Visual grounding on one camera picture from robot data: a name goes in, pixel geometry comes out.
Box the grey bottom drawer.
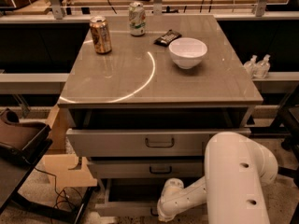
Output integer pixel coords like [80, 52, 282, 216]
[95, 178, 165, 217]

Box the grey drawer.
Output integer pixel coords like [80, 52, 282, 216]
[95, 178, 165, 217]
[87, 159, 204, 179]
[65, 127, 251, 158]

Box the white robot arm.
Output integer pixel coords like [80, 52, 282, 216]
[157, 132, 278, 224]

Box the grey drawer cabinet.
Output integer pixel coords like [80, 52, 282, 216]
[57, 14, 264, 217]

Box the grey top drawer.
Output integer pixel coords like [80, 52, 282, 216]
[65, 127, 251, 158]

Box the grey middle drawer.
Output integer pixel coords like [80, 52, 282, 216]
[87, 159, 204, 179]

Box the white bowl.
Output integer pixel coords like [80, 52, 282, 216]
[168, 37, 207, 69]

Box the black snack packet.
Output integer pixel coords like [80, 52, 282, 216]
[154, 29, 181, 47]

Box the gold soda can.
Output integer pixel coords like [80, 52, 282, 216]
[90, 16, 112, 54]

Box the white green soda can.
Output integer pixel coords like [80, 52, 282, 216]
[129, 1, 146, 36]

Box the beige foam block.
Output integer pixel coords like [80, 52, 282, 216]
[42, 154, 97, 190]

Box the clear sanitizer bottle left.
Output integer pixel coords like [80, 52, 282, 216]
[244, 55, 257, 77]

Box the clear sanitizer bottle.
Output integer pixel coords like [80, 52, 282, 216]
[244, 55, 257, 77]
[253, 54, 270, 78]

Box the clear sanitizer bottle right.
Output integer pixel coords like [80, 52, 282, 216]
[253, 54, 270, 78]

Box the black floor cable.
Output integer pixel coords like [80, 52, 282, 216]
[33, 166, 84, 224]

